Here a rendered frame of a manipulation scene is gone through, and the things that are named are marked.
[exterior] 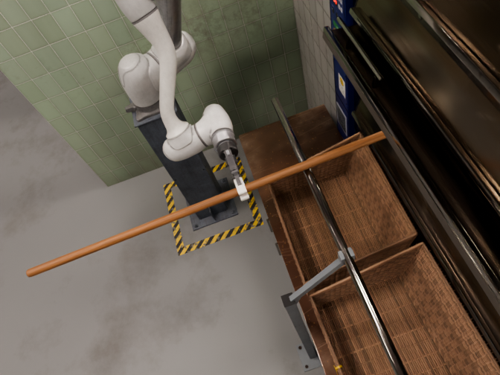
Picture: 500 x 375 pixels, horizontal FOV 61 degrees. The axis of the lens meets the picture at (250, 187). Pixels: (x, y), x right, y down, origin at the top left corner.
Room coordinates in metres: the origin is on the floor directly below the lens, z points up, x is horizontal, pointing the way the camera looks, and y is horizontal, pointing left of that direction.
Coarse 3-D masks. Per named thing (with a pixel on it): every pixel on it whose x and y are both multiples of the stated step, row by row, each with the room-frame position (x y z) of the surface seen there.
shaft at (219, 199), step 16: (352, 144) 0.83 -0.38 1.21; (368, 144) 0.82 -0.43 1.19; (320, 160) 0.82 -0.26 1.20; (272, 176) 0.83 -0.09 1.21; (192, 208) 0.84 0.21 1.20; (144, 224) 0.85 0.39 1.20; (160, 224) 0.83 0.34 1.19; (112, 240) 0.84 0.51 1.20; (64, 256) 0.85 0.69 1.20; (80, 256) 0.83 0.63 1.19; (32, 272) 0.84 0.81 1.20
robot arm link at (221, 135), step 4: (224, 128) 1.10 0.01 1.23; (216, 132) 1.09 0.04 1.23; (220, 132) 1.08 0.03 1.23; (224, 132) 1.08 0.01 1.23; (228, 132) 1.08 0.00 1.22; (232, 132) 1.09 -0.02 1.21; (212, 136) 1.10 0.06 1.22; (216, 136) 1.08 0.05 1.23; (220, 136) 1.07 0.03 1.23; (224, 136) 1.06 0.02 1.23; (228, 136) 1.06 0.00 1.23; (232, 136) 1.06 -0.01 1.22; (212, 140) 1.09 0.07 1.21; (216, 140) 1.07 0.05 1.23; (220, 140) 1.05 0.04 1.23; (224, 140) 1.05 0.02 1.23; (228, 140) 1.05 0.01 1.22; (232, 140) 1.05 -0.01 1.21; (216, 144) 1.05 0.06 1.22; (236, 144) 1.05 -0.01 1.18; (216, 148) 1.05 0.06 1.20
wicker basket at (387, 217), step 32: (352, 160) 1.10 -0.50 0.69; (288, 192) 1.13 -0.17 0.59; (352, 192) 1.00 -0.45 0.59; (384, 192) 0.83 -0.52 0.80; (288, 224) 0.96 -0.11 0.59; (320, 224) 0.90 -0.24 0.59; (352, 224) 0.84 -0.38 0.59; (384, 224) 0.74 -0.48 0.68; (320, 256) 0.75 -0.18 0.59; (384, 256) 0.59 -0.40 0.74; (320, 288) 0.61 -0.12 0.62
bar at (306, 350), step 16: (288, 128) 1.03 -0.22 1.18; (304, 160) 0.87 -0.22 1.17; (320, 192) 0.72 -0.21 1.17; (320, 208) 0.67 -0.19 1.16; (336, 224) 0.59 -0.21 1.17; (336, 240) 0.54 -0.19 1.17; (352, 256) 0.48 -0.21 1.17; (320, 272) 0.50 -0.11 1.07; (352, 272) 0.43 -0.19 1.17; (304, 288) 0.49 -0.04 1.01; (288, 304) 0.48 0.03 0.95; (368, 304) 0.32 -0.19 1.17; (304, 336) 0.48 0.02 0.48; (384, 336) 0.23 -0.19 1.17; (304, 352) 0.52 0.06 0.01; (304, 368) 0.45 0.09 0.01; (400, 368) 0.14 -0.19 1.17
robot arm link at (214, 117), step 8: (216, 104) 1.24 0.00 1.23; (208, 112) 1.20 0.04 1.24; (216, 112) 1.18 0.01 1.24; (224, 112) 1.18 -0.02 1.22; (200, 120) 1.19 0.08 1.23; (208, 120) 1.16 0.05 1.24; (216, 120) 1.15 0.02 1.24; (224, 120) 1.14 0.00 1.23; (200, 128) 1.15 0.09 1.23; (208, 128) 1.13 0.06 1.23; (216, 128) 1.11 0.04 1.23; (232, 128) 1.12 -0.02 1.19; (200, 136) 1.13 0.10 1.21; (208, 136) 1.12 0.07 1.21; (208, 144) 1.12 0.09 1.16
